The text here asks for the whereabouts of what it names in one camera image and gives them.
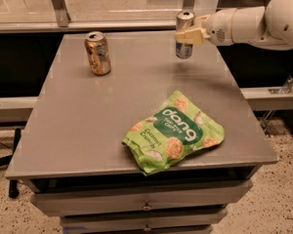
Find silver blue redbull can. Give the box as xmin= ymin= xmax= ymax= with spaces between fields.
xmin=176 ymin=11 xmax=195 ymax=59

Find left metal railing post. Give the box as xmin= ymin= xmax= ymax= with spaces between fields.
xmin=51 ymin=0 xmax=70 ymax=27

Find metal bracket right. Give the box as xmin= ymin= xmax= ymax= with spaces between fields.
xmin=269 ymin=76 xmax=293 ymax=94

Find gold dented soda can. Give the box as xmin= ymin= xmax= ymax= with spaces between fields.
xmin=84 ymin=31 xmax=111 ymax=75

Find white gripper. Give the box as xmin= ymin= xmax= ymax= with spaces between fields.
xmin=175 ymin=9 xmax=236 ymax=46

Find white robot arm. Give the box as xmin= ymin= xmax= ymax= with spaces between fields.
xmin=175 ymin=0 xmax=293 ymax=50

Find lower grey drawer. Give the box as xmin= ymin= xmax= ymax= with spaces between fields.
xmin=61 ymin=209 xmax=228 ymax=234

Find grey drawer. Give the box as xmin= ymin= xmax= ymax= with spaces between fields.
xmin=30 ymin=179 xmax=253 ymax=216
xmin=61 ymin=209 xmax=228 ymax=234

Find grey drawer cabinet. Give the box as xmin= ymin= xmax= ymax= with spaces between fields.
xmin=6 ymin=31 xmax=276 ymax=234

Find green dang chips bag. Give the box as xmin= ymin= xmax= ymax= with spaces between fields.
xmin=123 ymin=91 xmax=225 ymax=176

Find upper grey drawer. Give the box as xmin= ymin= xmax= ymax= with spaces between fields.
xmin=30 ymin=179 xmax=253 ymax=216

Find black stand leg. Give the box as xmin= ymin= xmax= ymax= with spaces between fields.
xmin=0 ymin=128 xmax=22 ymax=199

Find horizontal metal rail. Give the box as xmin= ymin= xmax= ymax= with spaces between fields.
xmin=0 ymin=19 xmax=176 ymax=34

